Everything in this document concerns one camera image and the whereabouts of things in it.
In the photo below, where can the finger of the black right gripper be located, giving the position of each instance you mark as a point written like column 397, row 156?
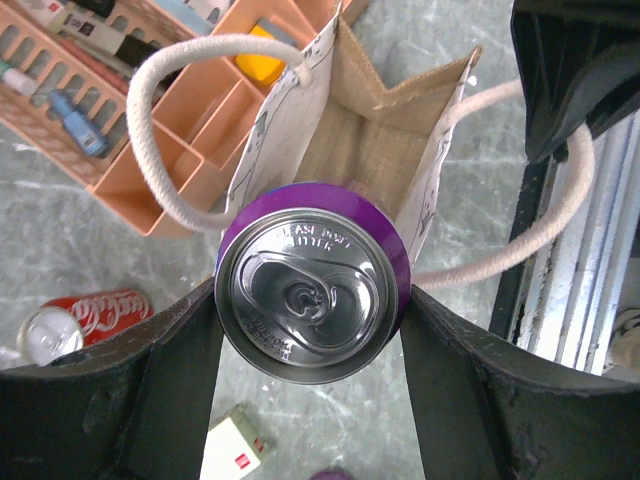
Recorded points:
column 579, row 64

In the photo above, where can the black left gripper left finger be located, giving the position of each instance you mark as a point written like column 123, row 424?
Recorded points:
column 136, row 406

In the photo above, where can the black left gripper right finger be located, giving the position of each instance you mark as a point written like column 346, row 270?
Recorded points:
column 485, row 409

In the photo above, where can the purple soda can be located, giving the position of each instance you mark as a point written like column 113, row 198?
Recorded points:
column 312, row 281

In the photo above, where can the canvas bag with rope handles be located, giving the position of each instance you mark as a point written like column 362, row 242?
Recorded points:
column 385, row 144

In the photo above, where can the small white red box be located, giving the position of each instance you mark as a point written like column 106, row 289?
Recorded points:
column 233, row 448

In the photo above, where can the red Coca-Cola can left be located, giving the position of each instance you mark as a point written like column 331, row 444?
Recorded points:
column 64, row 325

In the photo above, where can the purple Fanta can leftmost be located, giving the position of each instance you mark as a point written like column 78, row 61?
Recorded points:
column 333, row 473

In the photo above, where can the blue glue bottle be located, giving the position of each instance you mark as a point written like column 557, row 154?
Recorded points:
column 77, row 124

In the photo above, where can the yellow sponge block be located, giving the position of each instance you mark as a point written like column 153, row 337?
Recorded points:
column 262, row 70

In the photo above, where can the peach plastic desk organizer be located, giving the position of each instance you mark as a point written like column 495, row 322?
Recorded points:
column 217, row 131

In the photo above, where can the green capped tube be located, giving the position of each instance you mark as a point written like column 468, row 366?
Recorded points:
column 17, row 80

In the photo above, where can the black marker pen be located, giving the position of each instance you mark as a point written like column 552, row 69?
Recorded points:
column 124, row 47

